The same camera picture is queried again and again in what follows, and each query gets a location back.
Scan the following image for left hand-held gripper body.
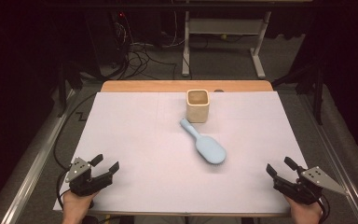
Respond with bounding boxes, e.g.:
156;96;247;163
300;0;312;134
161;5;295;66
64;157;106;198

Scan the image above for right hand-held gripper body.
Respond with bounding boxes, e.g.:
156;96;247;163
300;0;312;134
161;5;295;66
279;166;349;206

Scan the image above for light blue hairbrush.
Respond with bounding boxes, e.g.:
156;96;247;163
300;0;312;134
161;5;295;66
179;118;227;165

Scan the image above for beige square cup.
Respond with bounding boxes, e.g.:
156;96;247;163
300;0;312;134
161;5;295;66
186;89;211;124

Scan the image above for person's right hand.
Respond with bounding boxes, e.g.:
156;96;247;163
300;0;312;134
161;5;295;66
284;196;324;224

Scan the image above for person's left hand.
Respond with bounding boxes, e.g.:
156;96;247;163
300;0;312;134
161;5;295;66
62;189;99;224

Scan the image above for white table mat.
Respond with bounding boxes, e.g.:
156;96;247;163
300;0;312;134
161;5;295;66
52;91;326;216

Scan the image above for black stand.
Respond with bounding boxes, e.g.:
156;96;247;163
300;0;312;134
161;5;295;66
57;60;83;118
271;59;325;125

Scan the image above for person's legs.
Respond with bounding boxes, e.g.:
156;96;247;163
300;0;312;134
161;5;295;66
133;215;241;224

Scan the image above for dark computer tower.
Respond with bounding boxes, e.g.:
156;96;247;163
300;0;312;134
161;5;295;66
85;10;129;68

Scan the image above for left hand-held gripper cable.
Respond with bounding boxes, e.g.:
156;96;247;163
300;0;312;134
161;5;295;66
55;169;73;210

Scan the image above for hand-held gripper cable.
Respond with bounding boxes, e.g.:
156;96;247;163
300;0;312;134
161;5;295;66
316;197;331;224
55;169;73;210

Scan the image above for right hand-held gripper cable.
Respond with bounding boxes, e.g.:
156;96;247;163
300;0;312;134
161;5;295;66
316;197;331;224

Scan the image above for aluminium floor rail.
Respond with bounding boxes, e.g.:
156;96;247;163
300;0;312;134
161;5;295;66
0;88;78;224
297;92;358;224

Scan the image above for black floor cable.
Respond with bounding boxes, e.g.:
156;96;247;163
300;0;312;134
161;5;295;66
53;92;98;172

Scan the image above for tangle of floor cables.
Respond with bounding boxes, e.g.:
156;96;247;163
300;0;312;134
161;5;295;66
111;12;194;80

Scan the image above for white metal desk frame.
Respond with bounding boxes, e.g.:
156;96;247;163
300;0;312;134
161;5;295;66
181;10;273;79

